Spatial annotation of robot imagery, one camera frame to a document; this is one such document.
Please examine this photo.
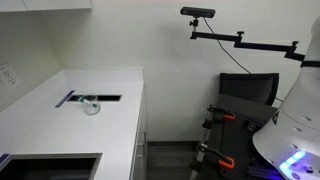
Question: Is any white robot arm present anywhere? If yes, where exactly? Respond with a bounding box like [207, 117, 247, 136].
[252, 17, 320, 180]

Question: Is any clear drinking glass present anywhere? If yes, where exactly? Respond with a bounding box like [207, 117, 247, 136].
[81, 94, 100, 115]

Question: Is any black countertop slot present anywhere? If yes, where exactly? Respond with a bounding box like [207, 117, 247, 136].
[67, 95, 122, 102]

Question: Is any upper orange black clamp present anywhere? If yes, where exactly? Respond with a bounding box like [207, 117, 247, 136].
[207, 105, 236, 120]

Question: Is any orange black clamp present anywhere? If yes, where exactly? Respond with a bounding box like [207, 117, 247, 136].
[196, 143, 235, 169]
[207, 105, 236, 120]

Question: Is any purple tape strip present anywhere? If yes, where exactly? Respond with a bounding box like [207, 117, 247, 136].
[55, 90, 75, 108]

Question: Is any lower orange black clamp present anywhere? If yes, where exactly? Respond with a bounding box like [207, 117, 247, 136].
[196, 143, 235, 169]

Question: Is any black office chair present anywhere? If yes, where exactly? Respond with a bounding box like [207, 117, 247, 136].
[219, 73, 279, 106]

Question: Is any stainless sink basin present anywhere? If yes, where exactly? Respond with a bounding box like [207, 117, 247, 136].
[0, 153, 102, 180]

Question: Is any purple tape corner piece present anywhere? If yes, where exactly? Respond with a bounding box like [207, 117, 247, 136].
[0, 154, 10, 164]

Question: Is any white upper cabinet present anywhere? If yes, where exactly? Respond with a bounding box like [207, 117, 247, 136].
[0, 0, 92, 12]

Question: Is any black camera cable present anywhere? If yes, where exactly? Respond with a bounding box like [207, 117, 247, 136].
[202, 16, 284, 103]

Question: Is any black camera on mount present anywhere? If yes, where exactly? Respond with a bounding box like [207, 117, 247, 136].
[180, 7, 216, 18]

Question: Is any white wall outlet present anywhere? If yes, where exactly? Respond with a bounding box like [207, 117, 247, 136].
[0, 64, 19, 89]

